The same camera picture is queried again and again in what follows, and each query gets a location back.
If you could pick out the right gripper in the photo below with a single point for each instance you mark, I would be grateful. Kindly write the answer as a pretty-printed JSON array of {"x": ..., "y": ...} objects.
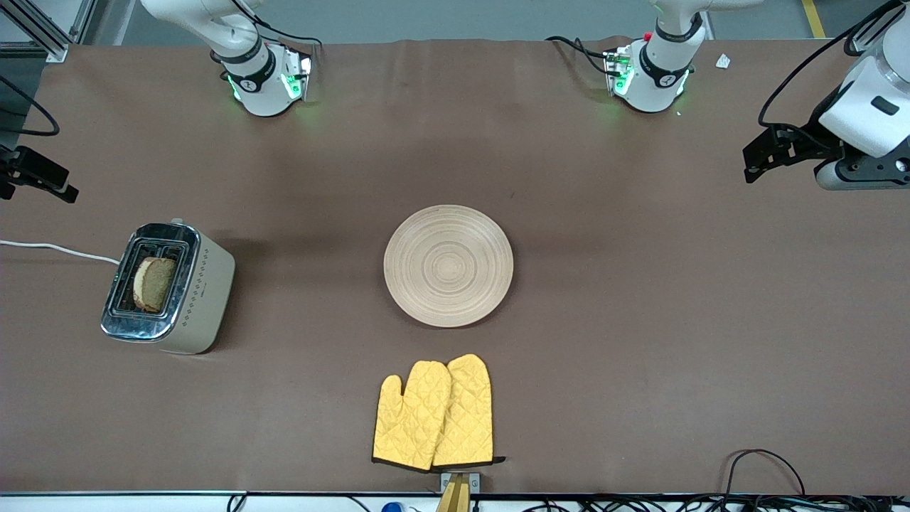
[{"x": 27, "y": 168}]

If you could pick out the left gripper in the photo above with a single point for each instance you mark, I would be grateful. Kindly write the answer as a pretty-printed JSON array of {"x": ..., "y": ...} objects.
[{"x": 815, "y": 137}]

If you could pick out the slice of brown toast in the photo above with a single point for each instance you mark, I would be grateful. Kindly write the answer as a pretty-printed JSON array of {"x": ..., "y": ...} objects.
[{"x": 155, "y": 284}]

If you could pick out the round wooden plate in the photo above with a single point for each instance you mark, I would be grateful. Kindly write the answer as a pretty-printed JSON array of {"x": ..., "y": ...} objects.
[{"x": 448, "y": 267}]

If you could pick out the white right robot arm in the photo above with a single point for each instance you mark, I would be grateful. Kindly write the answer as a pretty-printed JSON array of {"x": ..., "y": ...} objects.
[{"x": 263, "y": 92}]

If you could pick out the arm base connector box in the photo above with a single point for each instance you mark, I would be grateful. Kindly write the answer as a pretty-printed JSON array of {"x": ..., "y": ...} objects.
[
  {"x": 615, "y": 67},
  {"x": 302, "y": 71}
]

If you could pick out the white paper scrap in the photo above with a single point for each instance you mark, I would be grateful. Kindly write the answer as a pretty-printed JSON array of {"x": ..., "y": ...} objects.
[{"x": 723, "y": 61}]

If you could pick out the cream and chrome toaster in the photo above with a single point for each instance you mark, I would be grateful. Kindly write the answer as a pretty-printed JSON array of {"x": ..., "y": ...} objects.
[{"x": 206, "y": 299}]

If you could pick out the yellow quilted oven mitt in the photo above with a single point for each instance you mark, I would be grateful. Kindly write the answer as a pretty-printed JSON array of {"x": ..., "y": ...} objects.
[
  {"x": 469, "y": 412},
  {"x": 412, "y": 419}
]

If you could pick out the blue cap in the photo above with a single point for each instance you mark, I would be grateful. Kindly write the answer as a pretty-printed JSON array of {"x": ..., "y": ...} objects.
[{"x": 392, "y": 508}]

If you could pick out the aluminium frame profile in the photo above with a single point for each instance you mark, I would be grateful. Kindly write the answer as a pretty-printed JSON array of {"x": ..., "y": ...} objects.
[
  {"x": 869, "y": 43},
  {"x": 50, "y": 43}
]

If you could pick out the small metal bracket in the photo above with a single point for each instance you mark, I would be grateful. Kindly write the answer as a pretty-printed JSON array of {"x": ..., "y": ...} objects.
[{"x": 475, "y": 482}]

